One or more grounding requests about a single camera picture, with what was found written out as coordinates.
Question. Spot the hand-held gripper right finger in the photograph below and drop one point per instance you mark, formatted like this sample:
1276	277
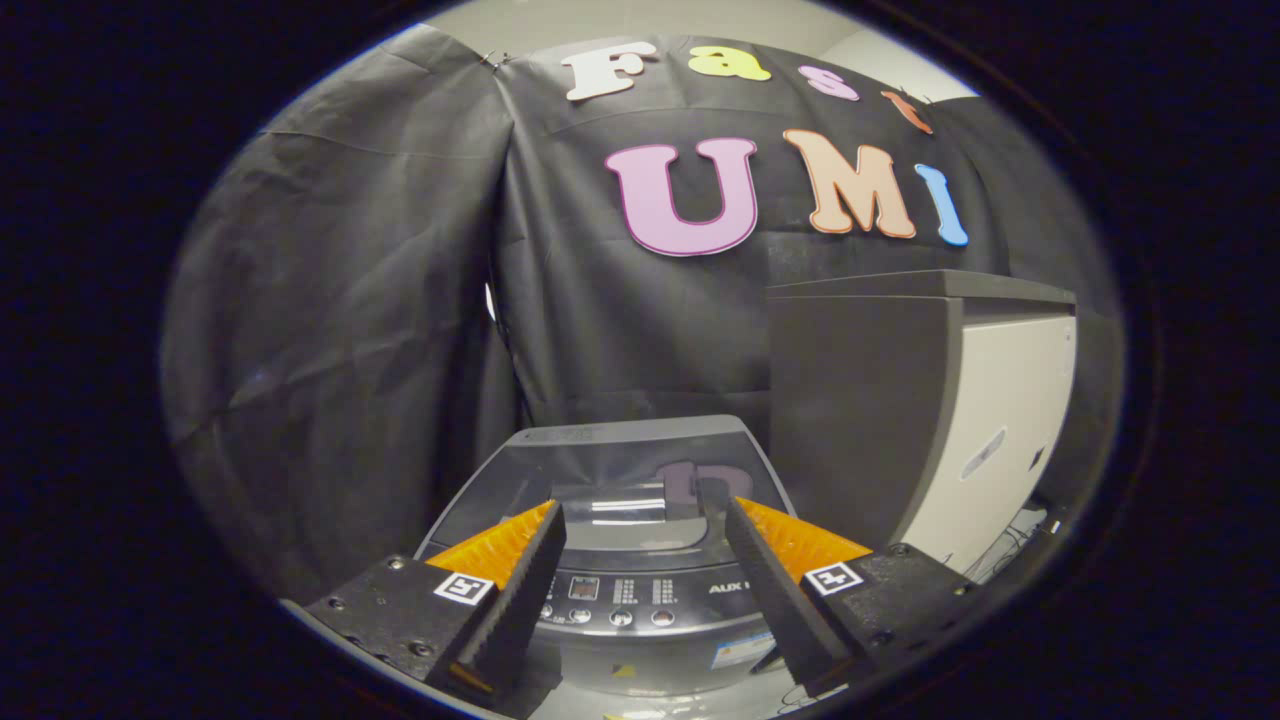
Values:
775	600

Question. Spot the dark glass washing machine lid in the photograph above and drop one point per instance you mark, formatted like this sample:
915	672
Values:
620	460

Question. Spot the grey and cream cabinet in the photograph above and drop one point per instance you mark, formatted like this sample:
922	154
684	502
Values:
860	400

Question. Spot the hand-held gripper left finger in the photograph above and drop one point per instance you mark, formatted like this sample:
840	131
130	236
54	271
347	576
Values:
525	600

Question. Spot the black backdrop cloth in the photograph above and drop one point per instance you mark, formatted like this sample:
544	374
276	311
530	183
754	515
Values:
360	330

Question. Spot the grey washing machine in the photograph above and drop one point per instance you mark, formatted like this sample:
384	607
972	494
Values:
650	640

